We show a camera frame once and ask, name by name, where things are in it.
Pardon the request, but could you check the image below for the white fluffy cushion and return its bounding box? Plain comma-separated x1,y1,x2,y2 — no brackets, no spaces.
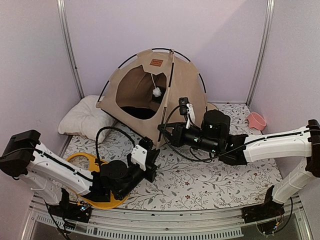
58,95,116,141

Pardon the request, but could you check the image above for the pink plastic bowl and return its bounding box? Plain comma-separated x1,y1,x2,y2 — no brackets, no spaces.
246,112,267,131

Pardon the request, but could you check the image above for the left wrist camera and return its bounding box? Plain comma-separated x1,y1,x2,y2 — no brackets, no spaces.
130,137,153,171

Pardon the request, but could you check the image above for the yellow double bowl holder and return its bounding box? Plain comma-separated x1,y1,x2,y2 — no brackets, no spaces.
66,152,129,210

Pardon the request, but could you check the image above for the aluminium frame post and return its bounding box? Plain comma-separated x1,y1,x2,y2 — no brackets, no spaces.
56,0,85,99
245,0,275,107

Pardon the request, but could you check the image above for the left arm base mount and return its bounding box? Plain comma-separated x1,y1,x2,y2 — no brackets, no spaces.
48,188,92,223

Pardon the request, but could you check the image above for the aluminium front rail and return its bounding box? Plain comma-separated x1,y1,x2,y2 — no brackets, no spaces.
22,196,315,240

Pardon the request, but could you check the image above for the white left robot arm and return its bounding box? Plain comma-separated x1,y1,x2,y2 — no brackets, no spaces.
0,130,160,217

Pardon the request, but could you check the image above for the left aluminium frame post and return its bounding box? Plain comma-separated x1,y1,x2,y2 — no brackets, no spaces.
56,0,85,99

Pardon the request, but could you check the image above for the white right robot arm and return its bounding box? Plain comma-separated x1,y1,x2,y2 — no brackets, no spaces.
157,109,320,218

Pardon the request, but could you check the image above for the beige fabric pet tent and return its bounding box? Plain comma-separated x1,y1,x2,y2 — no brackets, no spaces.
96,47,208,148

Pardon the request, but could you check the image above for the black tent pole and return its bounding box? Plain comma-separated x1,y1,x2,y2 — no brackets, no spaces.
157,48,176,142
97,49,207,112

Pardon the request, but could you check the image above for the white pompom toy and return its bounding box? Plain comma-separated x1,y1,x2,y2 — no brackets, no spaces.
150,73,162,98

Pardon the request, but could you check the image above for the floral patterned table mat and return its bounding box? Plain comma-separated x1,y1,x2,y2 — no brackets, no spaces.
62,104,282,211

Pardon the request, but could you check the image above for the right aluminium frame post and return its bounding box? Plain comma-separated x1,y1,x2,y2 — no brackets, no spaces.
245,0,275,107

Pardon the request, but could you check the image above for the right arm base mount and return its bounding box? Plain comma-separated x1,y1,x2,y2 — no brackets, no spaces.
241,185,285,223

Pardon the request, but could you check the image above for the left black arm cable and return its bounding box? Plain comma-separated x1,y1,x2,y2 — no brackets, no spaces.
94,126,138,173

